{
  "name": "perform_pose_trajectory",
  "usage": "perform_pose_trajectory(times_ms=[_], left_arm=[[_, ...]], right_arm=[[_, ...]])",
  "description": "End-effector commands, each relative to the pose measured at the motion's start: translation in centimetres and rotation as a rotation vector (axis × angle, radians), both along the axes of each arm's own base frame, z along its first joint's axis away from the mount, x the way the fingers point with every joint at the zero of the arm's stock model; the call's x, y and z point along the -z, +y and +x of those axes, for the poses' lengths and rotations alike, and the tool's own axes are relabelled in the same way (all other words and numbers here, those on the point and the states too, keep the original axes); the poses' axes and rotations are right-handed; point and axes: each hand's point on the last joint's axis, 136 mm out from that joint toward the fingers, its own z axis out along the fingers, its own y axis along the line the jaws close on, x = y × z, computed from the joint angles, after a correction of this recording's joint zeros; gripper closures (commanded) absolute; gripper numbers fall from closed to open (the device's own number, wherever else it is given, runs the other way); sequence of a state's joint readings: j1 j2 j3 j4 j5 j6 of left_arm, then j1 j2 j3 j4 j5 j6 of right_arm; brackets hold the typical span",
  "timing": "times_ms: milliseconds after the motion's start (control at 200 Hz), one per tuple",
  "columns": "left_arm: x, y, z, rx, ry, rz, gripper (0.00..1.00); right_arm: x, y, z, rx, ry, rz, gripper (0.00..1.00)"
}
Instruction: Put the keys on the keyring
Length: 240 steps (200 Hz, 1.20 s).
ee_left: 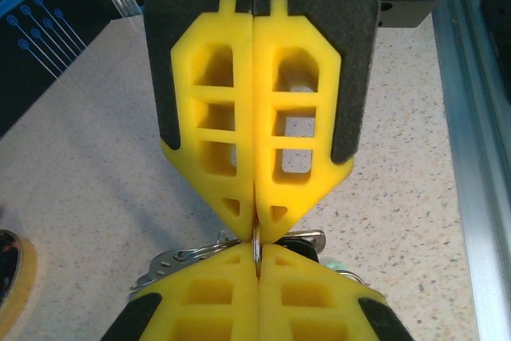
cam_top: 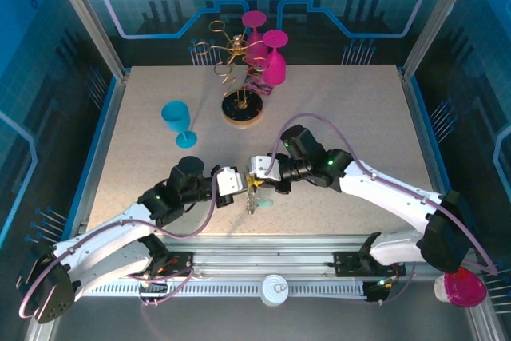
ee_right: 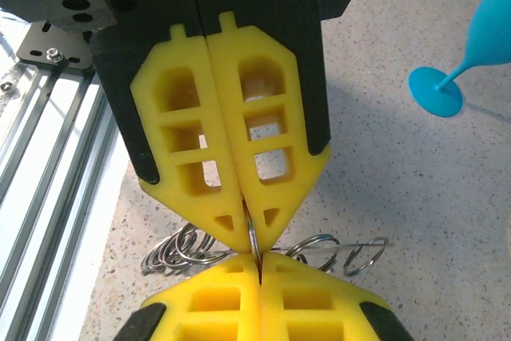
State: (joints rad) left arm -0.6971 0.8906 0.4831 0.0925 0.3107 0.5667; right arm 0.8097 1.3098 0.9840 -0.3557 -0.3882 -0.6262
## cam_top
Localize clear wine glass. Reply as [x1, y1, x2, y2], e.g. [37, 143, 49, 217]
[244, 186, 261, 215]

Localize blue plastic goblet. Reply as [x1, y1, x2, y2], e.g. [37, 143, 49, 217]
[160, 100, 198, 149]

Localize colourful snack packet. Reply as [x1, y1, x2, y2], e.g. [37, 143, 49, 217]
[244, 70, 275, 98]

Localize pink plastic goblet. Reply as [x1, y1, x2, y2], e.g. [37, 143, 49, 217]
[240, 10, 268, 67]
[261, 29, 290, 87]

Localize white pull-tab can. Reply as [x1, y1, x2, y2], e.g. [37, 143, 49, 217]
[260, 273, 290, 308]

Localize white paper cup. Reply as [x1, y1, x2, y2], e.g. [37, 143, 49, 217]
[434, 273, 452, 303]

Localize pink plastic bowl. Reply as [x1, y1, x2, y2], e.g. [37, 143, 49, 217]
[444, 266, 489, 310]

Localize gold wire glass rack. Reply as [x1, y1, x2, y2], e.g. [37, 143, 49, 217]
[194, 19, 277, 130]

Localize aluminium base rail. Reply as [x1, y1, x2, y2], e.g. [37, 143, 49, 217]
[85, 232, 442, 283]

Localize thin purple base cable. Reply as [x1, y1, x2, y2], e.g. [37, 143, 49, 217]
[129, 265, 197, 307]
[377, 260, 419, 307]

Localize white slotted cable duct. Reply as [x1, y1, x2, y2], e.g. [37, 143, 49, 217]
[81, 280, 369, 299]

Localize aluminium frame post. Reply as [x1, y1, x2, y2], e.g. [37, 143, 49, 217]
[398, 0, 477, 83]
[43, 0, 132, 81]

